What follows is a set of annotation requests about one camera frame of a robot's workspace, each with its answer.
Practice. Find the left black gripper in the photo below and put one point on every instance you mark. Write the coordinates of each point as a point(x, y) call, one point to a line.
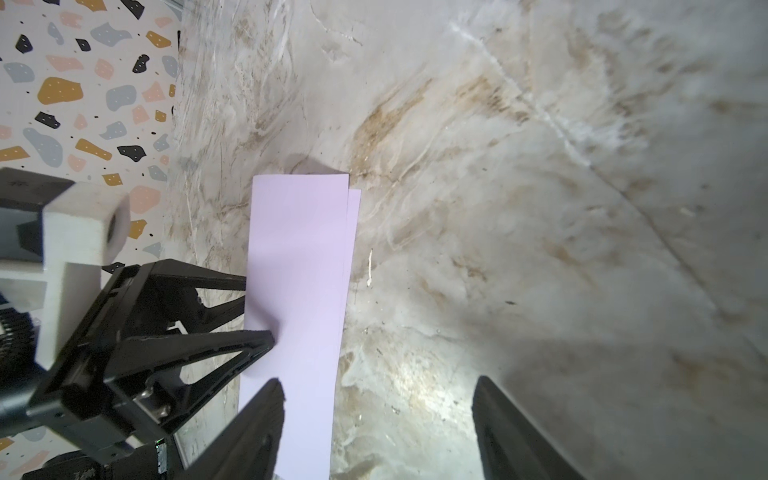
point(127, 380)

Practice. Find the lilac square paper sheet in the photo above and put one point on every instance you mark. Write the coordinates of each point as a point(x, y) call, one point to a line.
point(301, 241)

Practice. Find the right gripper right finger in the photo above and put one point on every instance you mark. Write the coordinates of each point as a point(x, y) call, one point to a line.
point(510, 446)

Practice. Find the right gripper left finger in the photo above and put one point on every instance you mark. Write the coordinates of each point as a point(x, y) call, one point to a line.
point(247, 449)

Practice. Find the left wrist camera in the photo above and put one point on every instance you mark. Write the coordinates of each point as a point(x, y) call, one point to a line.
point(56, 237)

